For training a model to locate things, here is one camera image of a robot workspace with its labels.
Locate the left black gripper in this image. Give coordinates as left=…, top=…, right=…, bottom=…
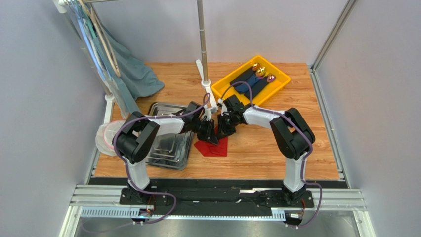
left=191, top=119, right=219, bottom=146

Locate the red paper napkin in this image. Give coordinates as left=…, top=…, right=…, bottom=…
left=194, top=137, right=228, bottom=157

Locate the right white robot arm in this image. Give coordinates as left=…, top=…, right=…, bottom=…
left=217, top=95, right=315, bottom=205

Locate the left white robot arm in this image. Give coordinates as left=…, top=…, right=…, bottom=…
left=113, top=102, right=219, bottom=204

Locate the blue napkin roll gold spoon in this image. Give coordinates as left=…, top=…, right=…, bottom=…
left=232, top=66, right=266, bottom=94

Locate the black napkin roll purple spoon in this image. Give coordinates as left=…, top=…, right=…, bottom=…
left=244, top=74, right=276, bottom=99

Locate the black napkin roll gold spoon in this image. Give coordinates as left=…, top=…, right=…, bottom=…
left=230, top=63, right=260, bottom=87

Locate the yellow plastic bin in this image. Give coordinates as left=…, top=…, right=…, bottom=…
left=211, top=55, right=291, bottom=106

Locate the metal tray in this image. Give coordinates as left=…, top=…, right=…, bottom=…
left=146, top=102, right=194, bottom=171

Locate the metal pole white base stand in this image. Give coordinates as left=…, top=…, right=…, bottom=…
left=196, top=0, right=218, bottom=114

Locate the grey-blue hanging cloth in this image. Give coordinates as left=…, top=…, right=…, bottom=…
left=74, top=3, right=165, bottom=120

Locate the white pink mesh cover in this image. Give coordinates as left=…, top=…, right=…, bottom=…
left=95, top=120, right=125, bottom=157

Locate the wooden clothes hanger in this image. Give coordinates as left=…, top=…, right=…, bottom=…
left=78, top=0, right=121, bottom=77

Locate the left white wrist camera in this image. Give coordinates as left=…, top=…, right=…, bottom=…
left=202, top=107, right=213, bottom=121

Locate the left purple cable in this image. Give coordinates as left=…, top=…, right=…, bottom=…
left=113, top=92, right=212, bottom=226

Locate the purple cable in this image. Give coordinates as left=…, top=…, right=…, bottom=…
left=218, top=81, right=324, bottom=229
left=113, top=92, right=212, bottom=226

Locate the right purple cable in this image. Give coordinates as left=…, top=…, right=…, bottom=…
left=218, top=81, right=324, bottom=229

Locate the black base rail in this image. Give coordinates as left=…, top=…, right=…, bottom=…
left=89, top=178, right=325, bottom=218

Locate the aluminium frame post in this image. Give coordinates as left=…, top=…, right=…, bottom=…
left=310, top=0, right=358, bottom=71

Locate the white clothes rack post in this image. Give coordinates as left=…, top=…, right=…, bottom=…
left=52, top=0, right=114, bottom=102

